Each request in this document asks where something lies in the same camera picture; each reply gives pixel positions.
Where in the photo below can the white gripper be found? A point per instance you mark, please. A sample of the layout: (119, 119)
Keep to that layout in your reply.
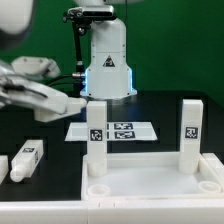
(20, 85)

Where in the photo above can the white desk top tray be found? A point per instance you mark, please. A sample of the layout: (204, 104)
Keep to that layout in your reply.
(155, 175)

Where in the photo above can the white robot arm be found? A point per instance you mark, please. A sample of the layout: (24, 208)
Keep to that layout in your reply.
(107, 77)

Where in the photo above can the white flat base plate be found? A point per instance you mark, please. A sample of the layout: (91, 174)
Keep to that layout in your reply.
(116, 131)

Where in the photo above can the black camera stand pole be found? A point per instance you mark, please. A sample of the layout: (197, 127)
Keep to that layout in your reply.
(79, 62)

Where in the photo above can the black camera on stand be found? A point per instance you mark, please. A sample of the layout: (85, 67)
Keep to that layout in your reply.
(90, 13)

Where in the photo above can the white front rail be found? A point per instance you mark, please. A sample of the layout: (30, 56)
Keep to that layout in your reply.
(177, 211)

